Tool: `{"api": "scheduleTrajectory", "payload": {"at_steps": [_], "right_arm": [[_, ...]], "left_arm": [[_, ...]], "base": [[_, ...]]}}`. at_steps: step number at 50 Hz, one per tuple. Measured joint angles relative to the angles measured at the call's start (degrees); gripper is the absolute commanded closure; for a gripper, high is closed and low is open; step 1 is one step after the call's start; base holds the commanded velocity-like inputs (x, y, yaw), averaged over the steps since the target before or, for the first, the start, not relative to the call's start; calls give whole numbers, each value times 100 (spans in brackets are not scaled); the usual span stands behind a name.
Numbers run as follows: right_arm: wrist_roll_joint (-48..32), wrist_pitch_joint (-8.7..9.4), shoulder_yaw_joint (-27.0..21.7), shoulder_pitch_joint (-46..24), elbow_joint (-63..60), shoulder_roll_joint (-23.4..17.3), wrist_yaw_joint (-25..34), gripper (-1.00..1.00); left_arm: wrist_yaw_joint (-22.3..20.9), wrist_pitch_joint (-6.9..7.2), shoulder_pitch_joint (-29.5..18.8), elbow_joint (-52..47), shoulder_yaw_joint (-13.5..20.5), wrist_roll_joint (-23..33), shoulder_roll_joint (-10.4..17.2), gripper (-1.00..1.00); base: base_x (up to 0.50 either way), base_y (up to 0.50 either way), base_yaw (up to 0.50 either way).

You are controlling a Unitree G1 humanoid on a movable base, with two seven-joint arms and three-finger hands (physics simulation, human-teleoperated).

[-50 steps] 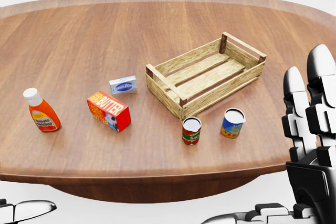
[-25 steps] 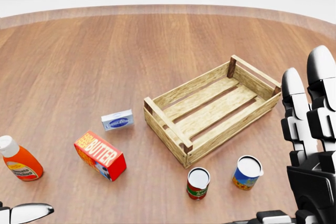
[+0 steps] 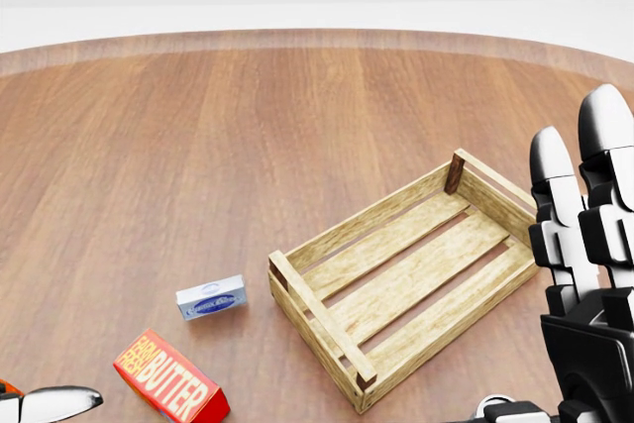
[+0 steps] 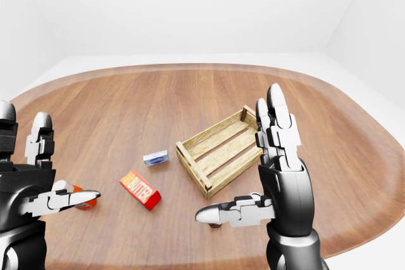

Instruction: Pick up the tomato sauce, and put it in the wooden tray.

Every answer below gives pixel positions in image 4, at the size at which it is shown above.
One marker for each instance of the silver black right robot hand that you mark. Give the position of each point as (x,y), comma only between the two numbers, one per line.
(286,187)

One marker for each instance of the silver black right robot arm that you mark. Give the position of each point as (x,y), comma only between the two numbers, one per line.
(292,251)

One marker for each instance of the small red tin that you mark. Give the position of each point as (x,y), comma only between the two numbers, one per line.
(215,225)

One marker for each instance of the red butter box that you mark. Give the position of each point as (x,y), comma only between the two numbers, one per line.
(140,189)

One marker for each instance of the small blue white box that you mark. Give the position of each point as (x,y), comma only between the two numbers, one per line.
(155,158)

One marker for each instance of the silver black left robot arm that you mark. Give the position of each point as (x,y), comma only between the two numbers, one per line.
(22,248)

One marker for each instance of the wooden slat tray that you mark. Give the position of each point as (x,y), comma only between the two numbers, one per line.
(218,153)

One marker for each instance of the orange white can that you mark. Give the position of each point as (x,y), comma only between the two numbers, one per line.
(83,202)

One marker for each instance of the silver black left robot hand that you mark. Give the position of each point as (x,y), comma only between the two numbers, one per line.
(19,187)

